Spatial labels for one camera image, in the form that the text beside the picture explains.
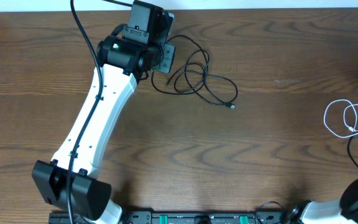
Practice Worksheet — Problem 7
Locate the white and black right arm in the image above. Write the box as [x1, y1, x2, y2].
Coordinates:
[283, 179, 358, 224]

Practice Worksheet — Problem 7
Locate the black USB cable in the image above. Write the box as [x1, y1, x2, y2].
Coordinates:
[150, 34, 239, 110]

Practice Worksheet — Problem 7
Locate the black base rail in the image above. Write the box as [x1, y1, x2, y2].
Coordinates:
[48, 210, 291, 224]

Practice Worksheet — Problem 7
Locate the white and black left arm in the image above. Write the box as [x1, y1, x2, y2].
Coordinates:
[32, 1, 175, 223]

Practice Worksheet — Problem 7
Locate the white USB cable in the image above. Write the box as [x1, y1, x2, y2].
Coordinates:
[323, 99, 358, 152]

